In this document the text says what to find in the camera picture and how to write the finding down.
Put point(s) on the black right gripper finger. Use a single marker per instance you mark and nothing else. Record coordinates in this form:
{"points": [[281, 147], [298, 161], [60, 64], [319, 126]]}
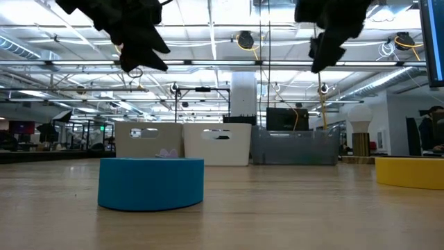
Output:
{"points": [[329, 52], [314, 47]]}

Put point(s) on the purple staple remover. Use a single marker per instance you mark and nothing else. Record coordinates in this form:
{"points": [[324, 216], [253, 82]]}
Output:
{"points": [[167, 153]]}

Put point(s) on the yellow tape roll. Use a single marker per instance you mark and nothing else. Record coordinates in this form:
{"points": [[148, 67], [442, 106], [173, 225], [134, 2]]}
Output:
{"points": [[411, 172]]}

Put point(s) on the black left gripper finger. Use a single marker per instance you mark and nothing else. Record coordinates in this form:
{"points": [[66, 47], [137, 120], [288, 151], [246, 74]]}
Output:
{"points": [[142, 60], [145, 40]]}

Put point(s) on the red screen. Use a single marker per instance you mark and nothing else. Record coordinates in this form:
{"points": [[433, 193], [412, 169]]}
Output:
{"points": [[21, 127]]}

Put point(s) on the black metal gantry frame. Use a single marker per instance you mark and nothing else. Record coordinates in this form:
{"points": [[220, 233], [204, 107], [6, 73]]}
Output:
{"points": [[203, 89]]}

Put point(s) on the person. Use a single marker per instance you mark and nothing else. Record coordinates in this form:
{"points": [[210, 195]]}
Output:
{"points": [[428, 132]]}

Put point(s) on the white building column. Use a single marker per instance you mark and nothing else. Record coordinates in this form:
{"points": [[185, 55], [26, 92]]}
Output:
{"points": [[243, 93]]}

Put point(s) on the grey plastic bin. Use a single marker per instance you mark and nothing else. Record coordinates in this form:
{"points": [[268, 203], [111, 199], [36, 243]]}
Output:
{"points": [[170, 142]]}

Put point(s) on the translucent dark plastic bin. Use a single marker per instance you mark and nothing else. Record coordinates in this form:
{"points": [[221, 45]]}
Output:
{"points": [[295, 147]]}

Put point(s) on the black box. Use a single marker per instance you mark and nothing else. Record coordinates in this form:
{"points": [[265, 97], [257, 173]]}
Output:
{"points": [[284, 119]]}

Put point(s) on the computer monitor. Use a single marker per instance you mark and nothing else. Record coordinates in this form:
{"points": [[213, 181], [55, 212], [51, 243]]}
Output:
{"points": [[433, 41]]}

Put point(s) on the blue tape roll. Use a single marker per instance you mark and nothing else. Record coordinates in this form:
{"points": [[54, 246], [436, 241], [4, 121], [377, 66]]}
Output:
{"points": [[151, 184]]}

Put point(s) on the white plastic bin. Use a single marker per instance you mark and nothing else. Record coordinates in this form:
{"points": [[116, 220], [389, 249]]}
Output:
{"points": [[216, 149]]}

